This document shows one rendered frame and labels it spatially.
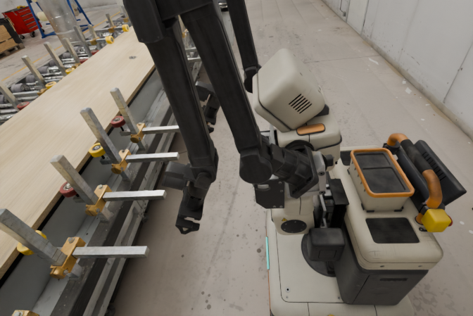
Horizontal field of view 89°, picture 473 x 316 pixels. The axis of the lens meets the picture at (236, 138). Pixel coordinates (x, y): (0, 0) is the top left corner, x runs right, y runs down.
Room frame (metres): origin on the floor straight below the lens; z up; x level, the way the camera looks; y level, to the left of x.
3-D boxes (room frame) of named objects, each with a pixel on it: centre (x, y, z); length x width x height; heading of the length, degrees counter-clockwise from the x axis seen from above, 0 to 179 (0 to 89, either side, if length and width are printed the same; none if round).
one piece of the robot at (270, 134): (0.62, -0.11, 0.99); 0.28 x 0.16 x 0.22; 171
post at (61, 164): (0.71, 0.67, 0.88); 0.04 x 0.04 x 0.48; 81
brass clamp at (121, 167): (0.98, 0.63, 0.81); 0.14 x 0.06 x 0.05; 171
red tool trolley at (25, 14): (8.94, 6.11, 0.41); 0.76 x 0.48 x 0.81; 178
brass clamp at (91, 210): (0.73, 0.67, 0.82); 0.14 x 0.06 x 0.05; 171
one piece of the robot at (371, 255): (0.57, -0.49, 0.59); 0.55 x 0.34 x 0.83; 171
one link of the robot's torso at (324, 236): (0.54, -0.23, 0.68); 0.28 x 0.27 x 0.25; 171
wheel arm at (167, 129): (1.23, 0.50, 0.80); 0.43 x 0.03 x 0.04; 81
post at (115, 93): (1.20, 0.60, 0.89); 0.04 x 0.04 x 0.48; 81
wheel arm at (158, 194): (0.73, 0.57, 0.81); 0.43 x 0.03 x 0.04; 81
